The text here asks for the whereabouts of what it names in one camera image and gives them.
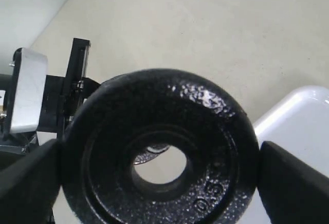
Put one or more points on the white rectangular plastic tray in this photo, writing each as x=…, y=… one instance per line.
x=298, y=124

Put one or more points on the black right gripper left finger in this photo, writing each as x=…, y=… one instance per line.
x=30, y=186

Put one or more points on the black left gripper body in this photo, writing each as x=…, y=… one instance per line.
x=61, y=99

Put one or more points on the black weight plate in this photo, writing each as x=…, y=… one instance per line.
x=138, y=115

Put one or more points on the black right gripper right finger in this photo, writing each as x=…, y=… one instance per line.
x=290, y=190

